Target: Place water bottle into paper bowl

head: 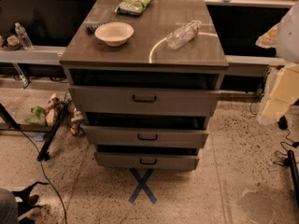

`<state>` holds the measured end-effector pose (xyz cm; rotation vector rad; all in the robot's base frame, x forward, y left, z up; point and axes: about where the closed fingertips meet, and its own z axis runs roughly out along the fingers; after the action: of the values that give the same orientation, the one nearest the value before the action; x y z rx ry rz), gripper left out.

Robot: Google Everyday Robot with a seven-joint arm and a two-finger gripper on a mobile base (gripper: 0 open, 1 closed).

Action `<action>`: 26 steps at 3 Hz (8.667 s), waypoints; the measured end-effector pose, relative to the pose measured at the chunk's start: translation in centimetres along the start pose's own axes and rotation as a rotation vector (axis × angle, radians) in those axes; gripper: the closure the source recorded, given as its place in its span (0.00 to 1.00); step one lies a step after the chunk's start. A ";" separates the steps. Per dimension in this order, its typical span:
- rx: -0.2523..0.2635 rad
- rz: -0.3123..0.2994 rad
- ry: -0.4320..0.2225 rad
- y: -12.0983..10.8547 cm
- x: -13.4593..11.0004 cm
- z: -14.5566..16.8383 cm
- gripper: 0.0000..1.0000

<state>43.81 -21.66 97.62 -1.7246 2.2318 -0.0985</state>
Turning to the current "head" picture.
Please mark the small toy figure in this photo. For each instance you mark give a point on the small toy figure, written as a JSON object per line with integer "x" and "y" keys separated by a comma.
{"x": 77, "y": 124}

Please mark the grey drawer cabinet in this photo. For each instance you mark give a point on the grey drawer cabinet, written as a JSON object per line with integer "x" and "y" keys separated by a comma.
{"x": 145, "y": 61}

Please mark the black stand right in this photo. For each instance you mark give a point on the black stand right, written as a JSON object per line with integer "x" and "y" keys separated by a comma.
{"x": 291, "y": 161}

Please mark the small water bottle on shelf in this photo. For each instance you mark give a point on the small water bottle on shelf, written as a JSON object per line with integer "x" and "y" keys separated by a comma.
{"x": 23, "y": 36}

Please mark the black grabber tool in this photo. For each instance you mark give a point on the black grabber tool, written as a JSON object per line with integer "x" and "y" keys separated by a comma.
{"x": 28, "y": 201}

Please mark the blue tape cross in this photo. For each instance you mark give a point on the blue tape cross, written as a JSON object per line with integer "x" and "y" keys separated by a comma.
{"x": 142, "y": 186}

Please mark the bowl with items on shelf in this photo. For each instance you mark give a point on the bowl with items on shelf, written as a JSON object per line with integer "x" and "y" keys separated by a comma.
{"x": 9, "y": 43}

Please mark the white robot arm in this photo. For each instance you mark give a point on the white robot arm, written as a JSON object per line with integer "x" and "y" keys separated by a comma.
{"x": 282, "y": 90}

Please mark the green chip bag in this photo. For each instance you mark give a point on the green chip bag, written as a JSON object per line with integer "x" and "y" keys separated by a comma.
{"x": 132, "y": 7}

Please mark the clear plastic water bottle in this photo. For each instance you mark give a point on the clear plastic water bottle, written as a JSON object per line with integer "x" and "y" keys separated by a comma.
{"x": 183, "y": 34}

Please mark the brown snack bag on floor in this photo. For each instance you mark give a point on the brown snack bag on floor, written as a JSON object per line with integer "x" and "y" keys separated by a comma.
{"x": 53, "y": 108}

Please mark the black tripod leg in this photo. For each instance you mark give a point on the black tripod leg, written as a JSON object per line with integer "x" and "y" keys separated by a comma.
{"x": 43, "y": 153}

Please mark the black power adapter with cable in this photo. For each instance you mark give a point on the black power adapter with cable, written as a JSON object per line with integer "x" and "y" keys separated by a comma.
{"x": 287, "y": 145}

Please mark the green bag on floor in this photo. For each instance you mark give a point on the green bag on floor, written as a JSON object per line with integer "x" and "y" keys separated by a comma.
{"x": 38, "y": 116}

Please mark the white paper bowl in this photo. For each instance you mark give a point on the white paper bowl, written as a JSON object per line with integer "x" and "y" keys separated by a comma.
{"x": 114, "y": 34}

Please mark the dark candy bar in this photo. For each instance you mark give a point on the dark candy bar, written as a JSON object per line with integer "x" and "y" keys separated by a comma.
{"x": 92, "y": 28}

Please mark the person in grey trousers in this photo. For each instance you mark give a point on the person in grey trousers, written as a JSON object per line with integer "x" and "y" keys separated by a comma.
{"x": 8, "y": 208}

